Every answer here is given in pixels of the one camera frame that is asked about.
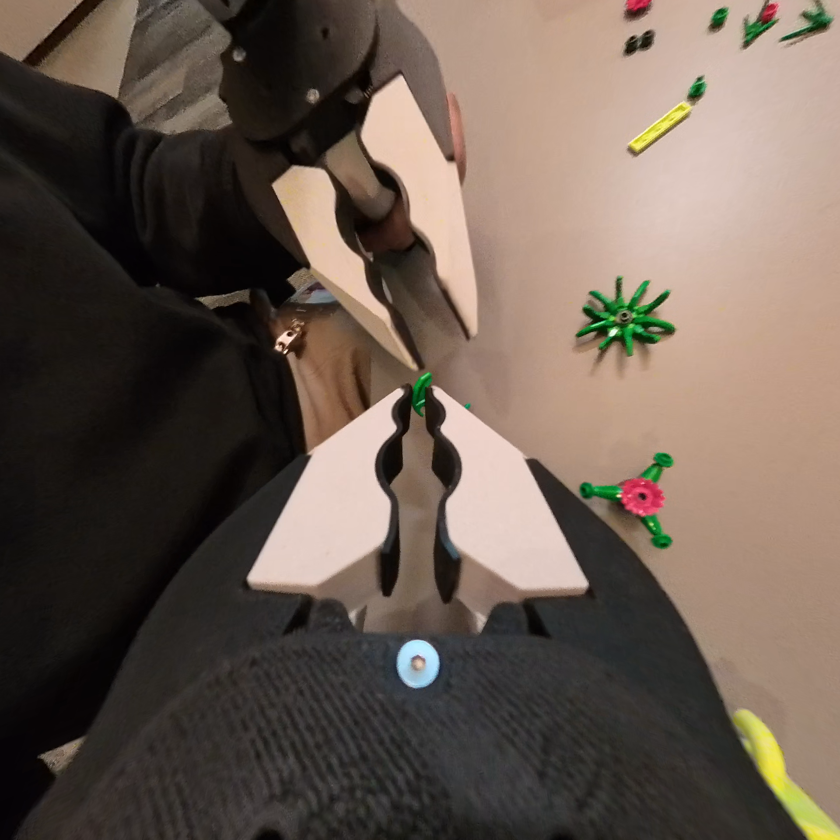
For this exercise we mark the green brick stem piece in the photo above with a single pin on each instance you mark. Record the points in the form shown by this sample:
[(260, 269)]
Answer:
[(810, 23), (754, 29)]

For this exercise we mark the small pink round brick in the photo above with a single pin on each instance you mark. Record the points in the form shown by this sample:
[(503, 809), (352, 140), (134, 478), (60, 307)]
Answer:
[(769, 10)]

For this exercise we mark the person's left hand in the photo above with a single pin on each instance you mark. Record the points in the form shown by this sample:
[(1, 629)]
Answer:
[(390, 229)]

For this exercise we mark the lime green flat brick plate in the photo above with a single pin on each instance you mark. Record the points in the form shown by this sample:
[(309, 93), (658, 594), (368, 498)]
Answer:
[(659, 128)]

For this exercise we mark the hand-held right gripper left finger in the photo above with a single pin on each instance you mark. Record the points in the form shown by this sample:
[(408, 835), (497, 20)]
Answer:
[(321, 525)]

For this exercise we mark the pink brick flower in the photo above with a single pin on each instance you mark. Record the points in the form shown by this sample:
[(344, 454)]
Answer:
[(638, 5)]

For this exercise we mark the green round brick piece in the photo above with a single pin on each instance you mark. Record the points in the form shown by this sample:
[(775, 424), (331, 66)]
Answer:
[(719, 17)]

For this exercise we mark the person's left forearm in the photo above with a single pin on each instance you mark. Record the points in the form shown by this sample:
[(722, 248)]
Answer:
[(131, 197)]

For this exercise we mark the person's black jacket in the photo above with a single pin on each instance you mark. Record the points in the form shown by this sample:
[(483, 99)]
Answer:
[(118, 492)]

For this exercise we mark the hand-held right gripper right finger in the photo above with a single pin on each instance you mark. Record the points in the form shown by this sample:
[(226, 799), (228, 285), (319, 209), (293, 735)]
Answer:
[(512, 525)]

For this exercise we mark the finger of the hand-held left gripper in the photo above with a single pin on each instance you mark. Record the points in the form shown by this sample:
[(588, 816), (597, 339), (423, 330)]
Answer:
[(426, 170), (315, 223)]

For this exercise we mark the lime green brick planter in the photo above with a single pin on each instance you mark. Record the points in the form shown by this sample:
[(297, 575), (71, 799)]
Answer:
[(781, 781)]

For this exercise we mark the green spiky brick plant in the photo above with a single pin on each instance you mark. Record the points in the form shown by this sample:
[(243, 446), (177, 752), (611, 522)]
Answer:
[(623, 318)]

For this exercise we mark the brick cactus with pink flower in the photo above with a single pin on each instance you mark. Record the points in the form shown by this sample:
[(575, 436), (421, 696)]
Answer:
[(640, 497)]

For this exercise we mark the person's beige trousers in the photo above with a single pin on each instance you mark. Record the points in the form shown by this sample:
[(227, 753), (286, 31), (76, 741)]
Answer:
[(334, 394)]

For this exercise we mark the small green brick piece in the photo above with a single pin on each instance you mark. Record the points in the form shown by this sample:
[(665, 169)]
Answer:
[(697, 86)]

